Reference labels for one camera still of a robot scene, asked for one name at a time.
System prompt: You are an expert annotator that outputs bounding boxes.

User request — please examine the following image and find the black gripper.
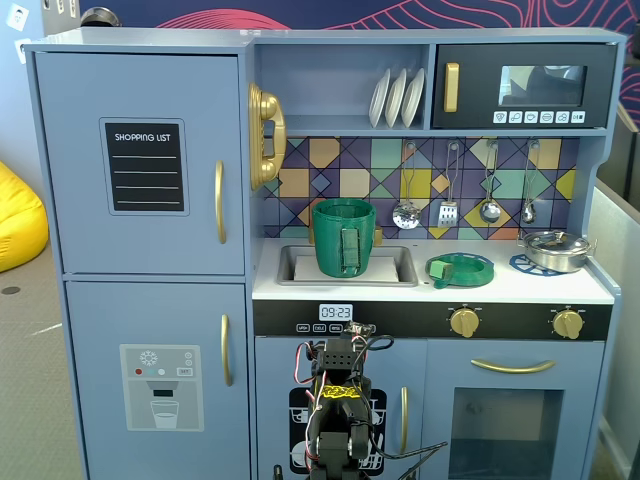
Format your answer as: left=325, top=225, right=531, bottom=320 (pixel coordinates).
left=317, top=337, right=371, bottom=382

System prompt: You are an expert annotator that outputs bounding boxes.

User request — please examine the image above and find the blue cabinet door dishwasher print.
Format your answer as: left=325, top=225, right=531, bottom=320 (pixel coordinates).
left=255, top=335, right=429, bottom=480

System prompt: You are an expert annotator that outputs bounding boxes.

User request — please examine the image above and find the blue oven door with window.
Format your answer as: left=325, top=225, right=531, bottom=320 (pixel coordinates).
left=424, top=339, right=606, bottom=480

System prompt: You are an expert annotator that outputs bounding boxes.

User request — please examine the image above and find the blue fridge door with chalkboard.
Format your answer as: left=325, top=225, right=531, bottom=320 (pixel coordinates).
left=34, top=52, right=246, bottom=276

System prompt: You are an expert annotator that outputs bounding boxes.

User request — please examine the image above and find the black microwave door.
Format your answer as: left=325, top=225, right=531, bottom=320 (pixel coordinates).
left=432, top=43, right=617, bottom=130

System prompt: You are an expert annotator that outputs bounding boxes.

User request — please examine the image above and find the yellow patterned tape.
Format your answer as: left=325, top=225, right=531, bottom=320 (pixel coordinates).
left=319, top=383, right=361, bottom=400

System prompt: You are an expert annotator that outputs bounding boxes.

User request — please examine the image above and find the grey toy sink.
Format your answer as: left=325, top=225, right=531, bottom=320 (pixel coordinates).
left=277, top=243, right=419, bottom=288

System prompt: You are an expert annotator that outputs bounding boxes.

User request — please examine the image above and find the green printed cup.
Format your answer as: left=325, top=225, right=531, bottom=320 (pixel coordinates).
left=312, top=198, right=376, bottom=279

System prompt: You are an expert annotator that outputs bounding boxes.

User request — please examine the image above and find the gold stove knob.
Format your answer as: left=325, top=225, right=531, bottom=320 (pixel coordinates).
left=551, top=308, right=585, bottom=340
left=448, top=307, right=482, bottom=339

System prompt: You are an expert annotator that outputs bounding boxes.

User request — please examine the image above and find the steel skimmer spoon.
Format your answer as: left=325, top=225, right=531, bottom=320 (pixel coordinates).
left=392, top=142, right=423, bottom=230

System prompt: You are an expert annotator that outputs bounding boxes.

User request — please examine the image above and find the steel slotted spatula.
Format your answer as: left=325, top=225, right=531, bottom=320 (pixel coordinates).
left=438, top=142, right=460, bottom=229

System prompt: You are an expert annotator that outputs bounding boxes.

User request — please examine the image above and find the blue burner trivet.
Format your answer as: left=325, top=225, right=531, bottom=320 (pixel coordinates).
left=509, top=252, right=566, bottom=277

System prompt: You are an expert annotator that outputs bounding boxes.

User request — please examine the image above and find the steel ladle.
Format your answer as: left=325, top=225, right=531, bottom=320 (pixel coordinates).
left=478, top=141, right=503, bottom=225

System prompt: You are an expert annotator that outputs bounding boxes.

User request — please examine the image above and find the gold toy telephone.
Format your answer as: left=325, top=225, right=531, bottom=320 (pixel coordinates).
left=247, top=82, right=289, bottom=191

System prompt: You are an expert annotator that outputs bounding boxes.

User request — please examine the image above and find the steel pot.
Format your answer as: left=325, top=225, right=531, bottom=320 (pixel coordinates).
left=517, top=237, right=598, bottom=275

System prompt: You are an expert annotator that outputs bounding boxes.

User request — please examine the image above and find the small steel spoon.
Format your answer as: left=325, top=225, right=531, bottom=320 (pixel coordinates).
left=520, top=141, right=541, bottom=225

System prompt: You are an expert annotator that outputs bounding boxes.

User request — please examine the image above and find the steel pot lid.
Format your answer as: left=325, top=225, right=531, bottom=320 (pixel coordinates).
left=521, top=229, right=592, bottom=255

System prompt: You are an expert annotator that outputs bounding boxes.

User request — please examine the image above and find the white toy plate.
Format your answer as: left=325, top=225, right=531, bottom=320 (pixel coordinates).
left=384, top=68, right=409, bottom=129
left=368, top=68, right=392, bottom=129
left=401, top=67, right=426, bottom=129

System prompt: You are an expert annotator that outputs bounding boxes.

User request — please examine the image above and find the black shopping list chalkboard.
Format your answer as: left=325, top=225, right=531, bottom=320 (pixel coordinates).
left=98, top=117, right=191, bottom=217

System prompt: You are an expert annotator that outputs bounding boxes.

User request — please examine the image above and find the grey partition panel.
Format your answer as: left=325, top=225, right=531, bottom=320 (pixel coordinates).
left=592, top=104, right=640, bottom=451

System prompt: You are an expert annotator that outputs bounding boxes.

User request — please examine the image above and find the yellow bean bag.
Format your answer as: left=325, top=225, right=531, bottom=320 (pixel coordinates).
left=0, top=160, right=50, bottom=274

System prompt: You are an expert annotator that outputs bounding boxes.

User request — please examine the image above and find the blue toy kitchen body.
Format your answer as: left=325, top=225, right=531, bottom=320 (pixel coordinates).
left=22, top=27, right=626, bottom=480

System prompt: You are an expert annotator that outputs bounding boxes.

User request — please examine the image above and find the red white servo cable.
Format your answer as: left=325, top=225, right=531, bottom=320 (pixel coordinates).
left=291, top=341, right=329, bottom=464

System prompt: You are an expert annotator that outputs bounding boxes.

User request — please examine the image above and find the gold cabinet door handle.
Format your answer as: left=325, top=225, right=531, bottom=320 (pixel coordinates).
left=398, top=386, right=410, bottom=455

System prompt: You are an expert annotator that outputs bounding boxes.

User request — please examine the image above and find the short gold fridge handle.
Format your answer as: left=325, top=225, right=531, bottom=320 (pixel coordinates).
left=220, top=313, right=234, bottom=387

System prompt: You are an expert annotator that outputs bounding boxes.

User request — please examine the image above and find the black cable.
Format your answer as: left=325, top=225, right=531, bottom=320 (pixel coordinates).
left=367, top=432, right=450, bottom=462

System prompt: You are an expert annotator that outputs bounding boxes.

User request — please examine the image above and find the green round ring dish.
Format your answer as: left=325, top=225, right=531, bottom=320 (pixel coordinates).
left=425, top=252, right=496, bottom=290

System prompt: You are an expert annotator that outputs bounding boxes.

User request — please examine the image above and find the gold oven handle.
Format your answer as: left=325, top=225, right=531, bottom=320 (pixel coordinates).
left=470, top=357, right=556, bottom=375

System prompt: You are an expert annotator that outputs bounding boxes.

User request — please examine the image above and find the long gold fridge handle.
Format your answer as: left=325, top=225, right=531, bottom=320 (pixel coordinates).
left=214, top=159, right=228, bottom=245

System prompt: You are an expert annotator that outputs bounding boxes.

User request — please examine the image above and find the gold microwave handle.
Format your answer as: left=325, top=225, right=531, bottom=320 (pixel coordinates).
left=443, top=62, right=460, bottom=114

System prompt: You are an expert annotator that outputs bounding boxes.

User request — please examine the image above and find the white wall outlet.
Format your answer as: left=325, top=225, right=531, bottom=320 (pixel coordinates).
left=14, top=37, right=39, bottom=65
left=4, top=3, right=30, bottom=30

